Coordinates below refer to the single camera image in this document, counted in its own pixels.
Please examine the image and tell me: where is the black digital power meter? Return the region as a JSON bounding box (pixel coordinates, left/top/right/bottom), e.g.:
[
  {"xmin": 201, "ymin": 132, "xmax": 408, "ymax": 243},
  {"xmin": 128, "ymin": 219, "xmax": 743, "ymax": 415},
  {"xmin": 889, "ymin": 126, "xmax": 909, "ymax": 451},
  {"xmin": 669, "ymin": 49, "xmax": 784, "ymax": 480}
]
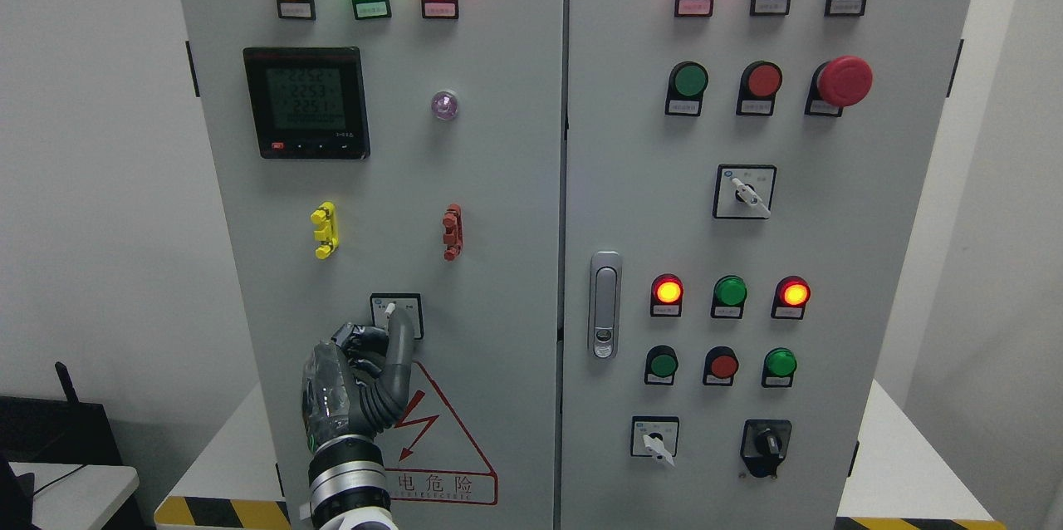
[{"xmin": 242, "ymin": 47, "xmax": 370, "ymax": 160}]

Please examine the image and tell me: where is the lit red indicator lower right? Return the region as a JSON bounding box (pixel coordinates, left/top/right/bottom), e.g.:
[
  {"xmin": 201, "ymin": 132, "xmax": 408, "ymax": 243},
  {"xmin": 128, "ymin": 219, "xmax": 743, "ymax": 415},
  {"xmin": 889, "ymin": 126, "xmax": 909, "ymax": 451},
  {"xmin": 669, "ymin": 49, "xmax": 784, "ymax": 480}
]
[{"xmin": 772, "ymin": 276, "xmax": 811, "ymax": 321}]

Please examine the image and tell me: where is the red push button lower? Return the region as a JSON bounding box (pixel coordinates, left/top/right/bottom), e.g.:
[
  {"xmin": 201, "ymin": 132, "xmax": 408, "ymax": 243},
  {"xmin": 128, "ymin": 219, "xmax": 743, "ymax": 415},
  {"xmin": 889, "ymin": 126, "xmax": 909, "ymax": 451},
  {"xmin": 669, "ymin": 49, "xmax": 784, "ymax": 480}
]
[{"xmin": 702, "ymin": 346, "xmax": 740, "ymax": 386}]

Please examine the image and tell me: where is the black rotary knob switch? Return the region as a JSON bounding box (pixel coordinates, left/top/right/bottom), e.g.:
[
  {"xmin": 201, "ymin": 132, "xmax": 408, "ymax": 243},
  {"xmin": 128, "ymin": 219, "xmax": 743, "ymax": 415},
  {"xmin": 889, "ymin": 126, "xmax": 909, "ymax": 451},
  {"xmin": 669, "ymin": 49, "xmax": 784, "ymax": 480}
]
[{"xmin": 739, "ymin": 418, "xmax": 792, "ymax": 479}]

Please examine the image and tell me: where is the white side table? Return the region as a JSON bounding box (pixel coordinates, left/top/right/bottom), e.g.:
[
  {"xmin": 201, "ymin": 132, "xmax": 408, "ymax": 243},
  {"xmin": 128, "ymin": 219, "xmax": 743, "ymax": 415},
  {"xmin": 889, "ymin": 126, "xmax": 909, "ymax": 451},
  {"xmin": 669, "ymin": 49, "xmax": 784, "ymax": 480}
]
[{"xmin": 32, "ymin": 465, "xmax": 138, "ymax": 529}]

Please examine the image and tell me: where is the right grey cabinet door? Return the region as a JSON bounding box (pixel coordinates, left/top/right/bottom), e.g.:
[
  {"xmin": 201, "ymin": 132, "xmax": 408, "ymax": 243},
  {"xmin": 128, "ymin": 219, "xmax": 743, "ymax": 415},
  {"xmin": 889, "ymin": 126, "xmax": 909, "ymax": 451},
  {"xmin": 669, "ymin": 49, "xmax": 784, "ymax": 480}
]
[{"xmin": 559, "ymin": 0, "xmax": 969, "ymax": 529}]

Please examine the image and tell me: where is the black device with antenna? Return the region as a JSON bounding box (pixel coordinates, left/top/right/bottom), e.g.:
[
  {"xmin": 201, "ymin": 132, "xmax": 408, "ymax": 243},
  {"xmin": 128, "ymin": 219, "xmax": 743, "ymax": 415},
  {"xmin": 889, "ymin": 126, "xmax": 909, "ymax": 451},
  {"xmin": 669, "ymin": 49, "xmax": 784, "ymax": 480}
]
[{"xmin": 0, "ymin": 361, "xmax": 144, "ymax": 530}]

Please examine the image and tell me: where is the green push button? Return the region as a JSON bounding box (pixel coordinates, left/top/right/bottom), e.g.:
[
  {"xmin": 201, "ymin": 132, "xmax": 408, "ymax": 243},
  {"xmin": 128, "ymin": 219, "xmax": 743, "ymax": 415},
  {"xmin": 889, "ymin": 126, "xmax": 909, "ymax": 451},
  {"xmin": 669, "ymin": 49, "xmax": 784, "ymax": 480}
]
[
  {"xmin": 761, "ymin": 347, "xmax": 798, "ymax": 389},
  {"xmin": 664, "ymin": 61, "xmax": 708, "ymax": 117},
  {"xmin": 643, "ymin": 345, "xmax": 678, "ymax": 384}
]

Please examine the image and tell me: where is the grey cabinet door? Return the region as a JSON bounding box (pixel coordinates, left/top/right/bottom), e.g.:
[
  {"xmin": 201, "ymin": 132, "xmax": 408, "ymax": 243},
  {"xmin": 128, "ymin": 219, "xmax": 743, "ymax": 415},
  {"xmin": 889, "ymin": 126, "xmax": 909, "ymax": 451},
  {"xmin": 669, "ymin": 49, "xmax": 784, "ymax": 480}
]
[
  {"xmin": 559, "ymin": 0, "xmax": 969, "ymax": 529},
  {"xmin": 182, "ymin": 0, "xmax": 563, "ymax": 529}
]

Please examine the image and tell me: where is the white platform hazard striped edge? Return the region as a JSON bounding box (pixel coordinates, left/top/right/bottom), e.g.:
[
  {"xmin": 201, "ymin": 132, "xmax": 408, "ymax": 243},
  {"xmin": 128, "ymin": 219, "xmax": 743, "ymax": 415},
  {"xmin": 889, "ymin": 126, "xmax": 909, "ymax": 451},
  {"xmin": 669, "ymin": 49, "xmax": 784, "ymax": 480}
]
[{"xmin": 154, "ymin": 384, "xmax": 1002, "ymax": 529}]

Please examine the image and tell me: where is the lit red indicator lower left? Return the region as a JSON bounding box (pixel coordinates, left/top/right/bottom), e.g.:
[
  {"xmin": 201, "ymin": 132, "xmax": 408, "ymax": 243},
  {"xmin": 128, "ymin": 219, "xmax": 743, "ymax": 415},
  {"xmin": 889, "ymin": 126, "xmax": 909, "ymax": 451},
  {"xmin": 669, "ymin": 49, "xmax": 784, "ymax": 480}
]
[{"xmin": 649, "ymin": 273, "xmax": 684, "ymax": 317}]

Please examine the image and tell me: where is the door white selector switch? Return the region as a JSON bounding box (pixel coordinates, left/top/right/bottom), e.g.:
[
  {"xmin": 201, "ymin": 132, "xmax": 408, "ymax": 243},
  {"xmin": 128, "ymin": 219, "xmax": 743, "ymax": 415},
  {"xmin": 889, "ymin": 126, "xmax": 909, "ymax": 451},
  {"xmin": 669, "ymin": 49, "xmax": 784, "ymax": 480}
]
[{"xmin": 370, "ymin": 292, "xmax": 423, "ymax": 341}]

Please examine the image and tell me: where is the small clear purple lamp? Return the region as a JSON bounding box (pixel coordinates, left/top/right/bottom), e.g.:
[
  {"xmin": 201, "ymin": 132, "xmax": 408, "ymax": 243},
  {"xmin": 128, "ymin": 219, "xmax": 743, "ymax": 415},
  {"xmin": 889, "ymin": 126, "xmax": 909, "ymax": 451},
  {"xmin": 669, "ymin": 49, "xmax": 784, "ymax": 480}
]
[{"xmin": 429, "ymin": 90, "xmax": 459, "ymax": 121}]

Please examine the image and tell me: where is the red terminal connector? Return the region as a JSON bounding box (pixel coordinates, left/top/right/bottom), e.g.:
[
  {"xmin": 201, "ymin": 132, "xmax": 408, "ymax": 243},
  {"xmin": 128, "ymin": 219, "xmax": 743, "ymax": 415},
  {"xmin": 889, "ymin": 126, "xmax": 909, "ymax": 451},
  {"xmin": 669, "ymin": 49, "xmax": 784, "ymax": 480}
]
[{"xmin": 441, "ymin": 204, "xmax": 463, "ymax": 262}]

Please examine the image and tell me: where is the lower white selector switch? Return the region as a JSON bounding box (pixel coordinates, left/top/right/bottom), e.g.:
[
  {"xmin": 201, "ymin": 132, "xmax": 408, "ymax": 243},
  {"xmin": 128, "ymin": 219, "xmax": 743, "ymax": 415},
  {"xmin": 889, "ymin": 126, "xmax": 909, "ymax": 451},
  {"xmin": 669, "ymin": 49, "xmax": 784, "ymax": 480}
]
[{"xmin": 629, "ymin": 415, "xmax": 680, "ymax": 467}]

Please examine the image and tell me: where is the red emergency stop button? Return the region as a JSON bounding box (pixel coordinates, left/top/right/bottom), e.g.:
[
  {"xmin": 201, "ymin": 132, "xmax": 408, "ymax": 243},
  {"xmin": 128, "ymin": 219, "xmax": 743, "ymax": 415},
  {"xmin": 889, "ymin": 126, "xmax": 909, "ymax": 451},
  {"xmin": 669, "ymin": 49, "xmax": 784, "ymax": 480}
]
[{"xmin": 805, "ymin": 56, "xmax": 874, "ymax": 117}]

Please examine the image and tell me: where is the yellow terminal connector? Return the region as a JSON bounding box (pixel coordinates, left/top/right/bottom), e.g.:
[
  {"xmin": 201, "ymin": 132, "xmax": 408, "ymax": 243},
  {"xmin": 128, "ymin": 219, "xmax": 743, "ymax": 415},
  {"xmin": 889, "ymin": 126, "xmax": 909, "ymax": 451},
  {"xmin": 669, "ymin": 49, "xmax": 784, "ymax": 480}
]
[{"xmin": 309, "ymin": 201, "xmax": 340, "ymax": 260}]

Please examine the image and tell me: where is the green indicator lower middle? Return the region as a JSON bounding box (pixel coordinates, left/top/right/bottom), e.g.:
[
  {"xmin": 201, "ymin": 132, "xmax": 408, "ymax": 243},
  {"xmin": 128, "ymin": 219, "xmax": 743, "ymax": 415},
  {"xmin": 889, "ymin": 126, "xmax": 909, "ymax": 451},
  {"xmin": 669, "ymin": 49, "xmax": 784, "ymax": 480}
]
[{"xmin": 710, "ymin": 275, "xmax": 748, "ymax": 319}]

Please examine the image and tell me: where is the left grey cabinet door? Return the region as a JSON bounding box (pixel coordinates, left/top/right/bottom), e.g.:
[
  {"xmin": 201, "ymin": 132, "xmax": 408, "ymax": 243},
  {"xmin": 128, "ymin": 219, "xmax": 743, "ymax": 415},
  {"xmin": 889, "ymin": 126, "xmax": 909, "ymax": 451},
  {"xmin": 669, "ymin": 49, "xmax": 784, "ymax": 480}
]
[{"xmin": 182, "ymin": 0, "xmax": 563, "ymax": 529}]

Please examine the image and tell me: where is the upper right white selector switch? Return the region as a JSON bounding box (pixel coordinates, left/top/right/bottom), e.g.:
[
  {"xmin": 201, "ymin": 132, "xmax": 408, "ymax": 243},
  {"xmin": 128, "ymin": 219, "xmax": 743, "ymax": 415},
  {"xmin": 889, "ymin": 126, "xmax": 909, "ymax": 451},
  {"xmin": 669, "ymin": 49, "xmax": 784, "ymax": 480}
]
[{"xmin": 713, "ymin": 165, "xmax": 777, "ymax": 220}]

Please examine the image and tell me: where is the green push button lower right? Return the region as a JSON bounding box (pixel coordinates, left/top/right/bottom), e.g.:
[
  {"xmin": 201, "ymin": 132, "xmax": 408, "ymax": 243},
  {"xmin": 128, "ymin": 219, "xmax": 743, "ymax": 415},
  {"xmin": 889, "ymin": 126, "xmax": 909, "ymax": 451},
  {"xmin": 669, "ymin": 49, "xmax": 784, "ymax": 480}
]
[{"xmin": 761, "ymin": 347, "xmax": 798, "ymax": 389}]

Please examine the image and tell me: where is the red push button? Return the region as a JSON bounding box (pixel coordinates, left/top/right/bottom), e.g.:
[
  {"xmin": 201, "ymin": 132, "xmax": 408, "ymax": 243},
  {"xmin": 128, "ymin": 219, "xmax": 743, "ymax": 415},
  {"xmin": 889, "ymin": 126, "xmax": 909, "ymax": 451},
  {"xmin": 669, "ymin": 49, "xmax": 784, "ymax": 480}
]
[
  {"xmin": 736, "ymin": 59, "xmax": 782, "ymax": 116},
  {"xmin": 702, "ymin": 346, "xmax": 740, "ymax": 386}
]

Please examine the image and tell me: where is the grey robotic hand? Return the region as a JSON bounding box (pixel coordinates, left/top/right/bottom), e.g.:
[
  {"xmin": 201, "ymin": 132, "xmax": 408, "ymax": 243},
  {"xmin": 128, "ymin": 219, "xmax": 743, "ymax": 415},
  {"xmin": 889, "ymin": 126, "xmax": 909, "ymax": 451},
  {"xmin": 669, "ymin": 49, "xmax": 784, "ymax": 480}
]
[{"xmin": 302, "ymin": 309, "xmax": 415, "ymax": 452}]

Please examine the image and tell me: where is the red push button upper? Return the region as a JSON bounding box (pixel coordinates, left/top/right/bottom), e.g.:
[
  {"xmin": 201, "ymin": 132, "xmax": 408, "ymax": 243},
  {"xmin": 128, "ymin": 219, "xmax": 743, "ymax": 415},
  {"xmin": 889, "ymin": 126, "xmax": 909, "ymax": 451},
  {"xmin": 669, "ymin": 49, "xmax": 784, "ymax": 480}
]
[{"xmin": 736, "ymin": 59, "xmax": 782, "ymax": 116}]

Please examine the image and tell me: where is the lit red indicator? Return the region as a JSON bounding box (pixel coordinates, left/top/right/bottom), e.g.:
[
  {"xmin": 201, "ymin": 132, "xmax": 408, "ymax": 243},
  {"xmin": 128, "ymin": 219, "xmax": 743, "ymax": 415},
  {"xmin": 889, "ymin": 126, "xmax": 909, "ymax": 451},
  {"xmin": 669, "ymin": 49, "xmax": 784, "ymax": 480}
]
[
  {"xmin": 649, "ymin": 273, "xmax": 684, "ymax": 317},
  {"xmin": 772, "ymin": 276, "xmax": 811, "ymax": 321}
]

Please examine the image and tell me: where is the silver door handle lock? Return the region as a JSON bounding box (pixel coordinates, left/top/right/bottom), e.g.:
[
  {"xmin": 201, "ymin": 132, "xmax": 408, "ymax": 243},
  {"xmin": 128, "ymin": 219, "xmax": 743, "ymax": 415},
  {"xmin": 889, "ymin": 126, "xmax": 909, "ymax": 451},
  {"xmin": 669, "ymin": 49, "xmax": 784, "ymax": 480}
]
[{"xmin": 588, "ymin": 251, "xmax": 622, "ymax": 359}]

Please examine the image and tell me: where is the red electric hazard warning sticker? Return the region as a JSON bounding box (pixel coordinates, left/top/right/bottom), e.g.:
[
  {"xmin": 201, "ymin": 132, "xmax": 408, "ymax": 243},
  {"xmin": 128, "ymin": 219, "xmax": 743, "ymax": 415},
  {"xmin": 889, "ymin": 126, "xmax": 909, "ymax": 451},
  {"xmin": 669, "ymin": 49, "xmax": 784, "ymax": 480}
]
[{"xmin": 377, "ymin": 362, "xmax": 497, "ymax": 506}]

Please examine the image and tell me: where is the green push button upper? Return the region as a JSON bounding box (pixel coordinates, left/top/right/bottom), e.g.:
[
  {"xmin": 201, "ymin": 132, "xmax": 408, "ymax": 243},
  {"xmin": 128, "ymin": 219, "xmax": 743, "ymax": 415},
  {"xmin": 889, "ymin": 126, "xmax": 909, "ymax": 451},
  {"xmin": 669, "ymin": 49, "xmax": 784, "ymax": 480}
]
[{"xmin": 664, "ymin": 61, "xmax": 708, "ymax": 117}]

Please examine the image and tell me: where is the green push button lower left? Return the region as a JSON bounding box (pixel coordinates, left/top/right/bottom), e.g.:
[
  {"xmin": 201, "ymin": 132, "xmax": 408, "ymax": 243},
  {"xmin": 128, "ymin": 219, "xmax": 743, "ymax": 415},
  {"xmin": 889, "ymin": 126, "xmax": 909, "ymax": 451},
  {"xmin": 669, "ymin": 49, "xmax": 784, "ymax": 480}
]
[{"xmin": 643, "ymin": 345, "xmax": 678, "ymax": 384}]

